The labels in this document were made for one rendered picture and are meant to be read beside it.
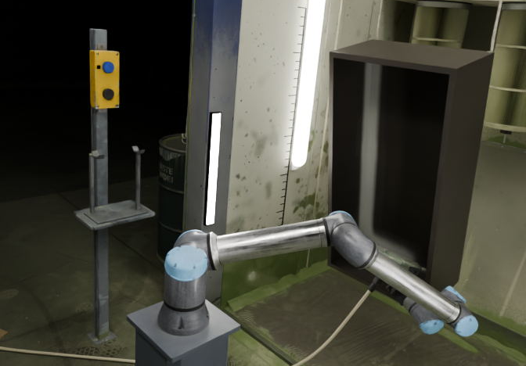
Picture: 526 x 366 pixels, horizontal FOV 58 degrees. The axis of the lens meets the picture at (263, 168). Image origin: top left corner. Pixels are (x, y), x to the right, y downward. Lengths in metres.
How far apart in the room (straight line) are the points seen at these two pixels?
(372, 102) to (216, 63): 0.85
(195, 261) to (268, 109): 1.27
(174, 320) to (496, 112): 2.25
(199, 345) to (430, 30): 2.45
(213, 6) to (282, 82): 0.65
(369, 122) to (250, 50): 0.75
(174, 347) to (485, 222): 2.28
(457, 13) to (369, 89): 1.03
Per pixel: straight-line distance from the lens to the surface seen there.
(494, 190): 3.47
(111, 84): 2.31
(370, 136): 2.66
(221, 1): 2.44
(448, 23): 3.37
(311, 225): 1.86
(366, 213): 2.88
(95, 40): 2.32
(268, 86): 2.71
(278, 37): 2.72
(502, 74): 3.17
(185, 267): 1.69
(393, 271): 1.84
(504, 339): 3.27
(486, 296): 3.29
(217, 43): 2.43
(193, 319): 1.79
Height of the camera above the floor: 1.72
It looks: 17 degrees down
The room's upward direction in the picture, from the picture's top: 5 degrees clockwise
